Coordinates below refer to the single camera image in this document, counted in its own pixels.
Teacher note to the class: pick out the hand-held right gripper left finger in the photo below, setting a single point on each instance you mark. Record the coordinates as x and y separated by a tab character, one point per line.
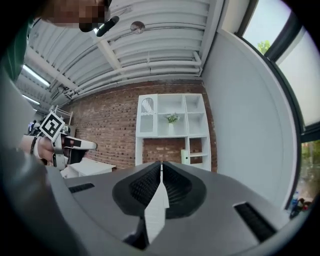
130	195

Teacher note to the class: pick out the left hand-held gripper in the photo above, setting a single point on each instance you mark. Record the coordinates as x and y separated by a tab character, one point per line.
52	126

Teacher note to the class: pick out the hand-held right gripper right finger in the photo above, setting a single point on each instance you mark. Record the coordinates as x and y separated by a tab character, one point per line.
185	192

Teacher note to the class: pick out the person's left forearm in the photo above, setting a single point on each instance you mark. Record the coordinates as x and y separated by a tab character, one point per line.
26	143

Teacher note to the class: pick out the person's left hand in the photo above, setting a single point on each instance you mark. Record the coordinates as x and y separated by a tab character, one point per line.
46	148

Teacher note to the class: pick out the white side desk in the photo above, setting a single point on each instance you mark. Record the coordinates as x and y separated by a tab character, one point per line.
90	167

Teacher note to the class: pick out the white wooden rack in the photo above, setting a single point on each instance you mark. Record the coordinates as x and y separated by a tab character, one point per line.
68	115

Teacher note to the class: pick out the white file box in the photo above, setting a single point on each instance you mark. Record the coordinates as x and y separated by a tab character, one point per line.
185	156

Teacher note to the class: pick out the white vase with flowers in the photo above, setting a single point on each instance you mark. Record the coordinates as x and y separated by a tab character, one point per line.
171	125

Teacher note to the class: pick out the fluorescent ceiling light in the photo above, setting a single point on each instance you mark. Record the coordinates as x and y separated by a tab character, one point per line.
35	73
31	99

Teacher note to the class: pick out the white shelving unit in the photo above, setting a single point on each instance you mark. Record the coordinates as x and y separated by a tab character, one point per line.
185	115

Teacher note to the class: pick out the person's green shirt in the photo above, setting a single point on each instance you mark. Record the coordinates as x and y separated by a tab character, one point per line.
15	55

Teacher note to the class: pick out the round ceiling fixture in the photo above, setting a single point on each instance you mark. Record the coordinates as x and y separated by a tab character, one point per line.
137	27

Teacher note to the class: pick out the black framed window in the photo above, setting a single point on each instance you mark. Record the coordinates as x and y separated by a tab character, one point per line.
302	82

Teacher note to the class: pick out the black head-worn camera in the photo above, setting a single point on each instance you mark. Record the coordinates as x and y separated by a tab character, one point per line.
107	26

